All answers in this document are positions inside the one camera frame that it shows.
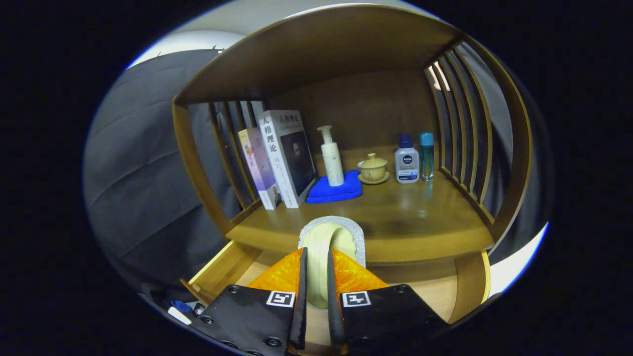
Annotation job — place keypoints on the purple book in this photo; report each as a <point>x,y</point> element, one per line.
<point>259,168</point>

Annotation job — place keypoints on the yellow lidded teacup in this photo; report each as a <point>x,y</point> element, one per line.
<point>373,169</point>

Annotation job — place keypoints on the white board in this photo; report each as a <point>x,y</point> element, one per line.
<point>519,262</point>

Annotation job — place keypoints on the blue folded cloth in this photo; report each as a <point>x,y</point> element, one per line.
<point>326,194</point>

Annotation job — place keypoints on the teal bottle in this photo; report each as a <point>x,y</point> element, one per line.
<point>427,158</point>

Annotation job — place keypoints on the black backdrop cloth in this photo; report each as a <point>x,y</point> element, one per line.
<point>138,173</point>

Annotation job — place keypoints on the wooden drawer with black knob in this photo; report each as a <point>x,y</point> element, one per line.
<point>222,269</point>

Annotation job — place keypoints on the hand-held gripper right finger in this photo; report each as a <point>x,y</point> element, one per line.
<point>334,311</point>

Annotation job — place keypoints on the wooden countertop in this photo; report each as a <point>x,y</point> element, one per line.
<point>410,217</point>

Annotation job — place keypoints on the thick white book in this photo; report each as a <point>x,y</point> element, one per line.
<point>277,153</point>

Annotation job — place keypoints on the white bottle with blue pump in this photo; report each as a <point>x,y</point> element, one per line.
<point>407,168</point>

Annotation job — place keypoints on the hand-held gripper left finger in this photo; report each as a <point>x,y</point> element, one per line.
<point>300,306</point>

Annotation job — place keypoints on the brown wooden cabinet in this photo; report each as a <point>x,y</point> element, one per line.
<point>321,49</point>

